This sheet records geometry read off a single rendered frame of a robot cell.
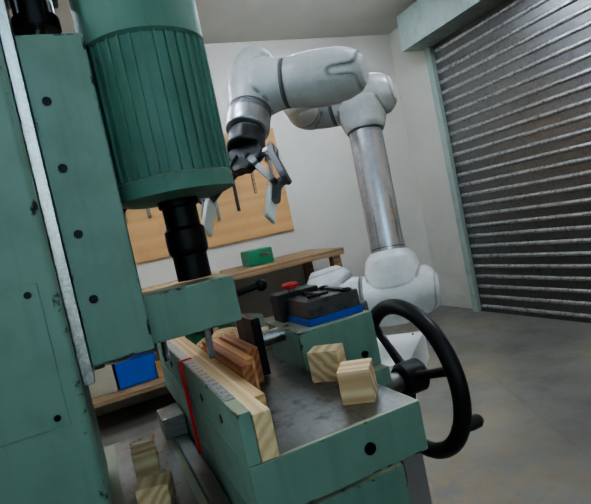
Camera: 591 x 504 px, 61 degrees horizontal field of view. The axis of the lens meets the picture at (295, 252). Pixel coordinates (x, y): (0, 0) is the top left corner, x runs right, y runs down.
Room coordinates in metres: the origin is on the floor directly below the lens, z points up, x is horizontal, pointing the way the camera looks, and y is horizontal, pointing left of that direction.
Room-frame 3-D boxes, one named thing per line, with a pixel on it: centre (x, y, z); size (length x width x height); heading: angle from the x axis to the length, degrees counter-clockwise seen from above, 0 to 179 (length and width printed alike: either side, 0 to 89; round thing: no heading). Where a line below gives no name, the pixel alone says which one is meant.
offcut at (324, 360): (0.70, -0.01, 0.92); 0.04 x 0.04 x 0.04; 69
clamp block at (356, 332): (0.85, -0.01, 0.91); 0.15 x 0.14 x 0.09; 23
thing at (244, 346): (0.82, 0.12, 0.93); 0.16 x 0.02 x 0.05; 23
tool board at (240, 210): (4.00, 0.88, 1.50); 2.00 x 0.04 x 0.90; 113
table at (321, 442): (0.81, 0.06, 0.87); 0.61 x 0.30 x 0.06; 23
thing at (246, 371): (0.76, 0.14, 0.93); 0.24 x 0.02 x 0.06; 23
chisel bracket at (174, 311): (0.75, 0.18, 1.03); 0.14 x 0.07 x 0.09; 113
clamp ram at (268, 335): (0.81, 0.07, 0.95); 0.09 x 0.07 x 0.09; 23
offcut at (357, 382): (0.60, -0.04, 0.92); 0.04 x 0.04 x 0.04; 75
